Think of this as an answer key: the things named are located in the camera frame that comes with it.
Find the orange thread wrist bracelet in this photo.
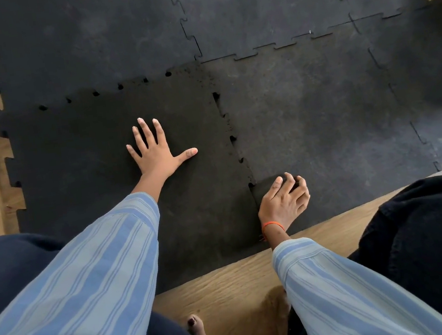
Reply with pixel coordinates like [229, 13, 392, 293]
[260, 219, 286, 236]

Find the person's right leg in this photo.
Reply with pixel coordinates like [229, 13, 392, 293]
[267, 175, 442, 335]

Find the person's leg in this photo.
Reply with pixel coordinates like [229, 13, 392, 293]
[267, 175, 442, 335]
[0, 209, 211, 335]

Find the person's right forearm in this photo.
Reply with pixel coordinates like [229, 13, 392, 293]
[262, 207, 442, 335]

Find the person's left forearm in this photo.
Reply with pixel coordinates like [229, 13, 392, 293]
[0, 172, 187, 335]

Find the black interlocking mat tile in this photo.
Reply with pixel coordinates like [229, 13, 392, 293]
[0, 52, 297, 312]

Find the group of black floor mats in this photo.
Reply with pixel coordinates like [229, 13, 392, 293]
[0, 0, 442, 283]

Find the person's left leg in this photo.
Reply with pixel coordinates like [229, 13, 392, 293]
[0, 209, 211, 335]

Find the person's left hand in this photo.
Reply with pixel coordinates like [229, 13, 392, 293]
[122, 110, 202, 188]

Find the person's right hand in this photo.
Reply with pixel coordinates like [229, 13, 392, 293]
[253, 169, 315, 236]

